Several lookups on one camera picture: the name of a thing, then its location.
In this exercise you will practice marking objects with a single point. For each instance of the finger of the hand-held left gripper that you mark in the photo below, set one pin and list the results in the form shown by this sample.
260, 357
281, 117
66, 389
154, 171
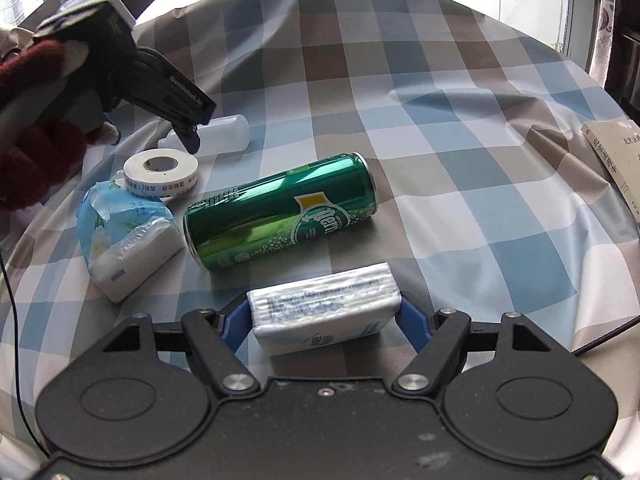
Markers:
170, 92

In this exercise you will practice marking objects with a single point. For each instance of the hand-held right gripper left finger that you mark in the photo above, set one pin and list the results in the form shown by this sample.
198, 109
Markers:
236, 325

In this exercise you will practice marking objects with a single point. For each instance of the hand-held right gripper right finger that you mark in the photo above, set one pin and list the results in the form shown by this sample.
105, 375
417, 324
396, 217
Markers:
412, 325

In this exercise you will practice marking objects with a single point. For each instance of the white tissue pack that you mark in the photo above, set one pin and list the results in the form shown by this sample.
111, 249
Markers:
325, 305

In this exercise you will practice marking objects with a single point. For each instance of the person's left hand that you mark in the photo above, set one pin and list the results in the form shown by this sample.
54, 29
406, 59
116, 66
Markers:
40, 160

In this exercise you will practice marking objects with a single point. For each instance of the translucent plastic bottle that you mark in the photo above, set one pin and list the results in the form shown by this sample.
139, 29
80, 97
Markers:
225, 132

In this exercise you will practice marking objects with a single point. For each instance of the white tape roll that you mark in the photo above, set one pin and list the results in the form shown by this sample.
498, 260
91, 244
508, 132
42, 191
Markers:
175, 180

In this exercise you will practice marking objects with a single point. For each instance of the green drink can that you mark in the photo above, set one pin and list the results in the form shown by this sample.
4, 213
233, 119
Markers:
260, 220

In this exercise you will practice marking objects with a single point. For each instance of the blue tissue pack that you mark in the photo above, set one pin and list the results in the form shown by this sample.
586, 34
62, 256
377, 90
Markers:
115, 220

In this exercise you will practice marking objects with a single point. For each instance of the blue beige checked blanket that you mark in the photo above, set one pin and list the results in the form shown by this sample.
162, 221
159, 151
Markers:
450, 160

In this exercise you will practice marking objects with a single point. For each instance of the white book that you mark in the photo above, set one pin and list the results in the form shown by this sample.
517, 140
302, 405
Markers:
620, 155

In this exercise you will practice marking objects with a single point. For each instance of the patterned curtain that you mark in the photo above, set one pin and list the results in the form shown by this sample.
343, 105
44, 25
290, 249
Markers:
612, 10

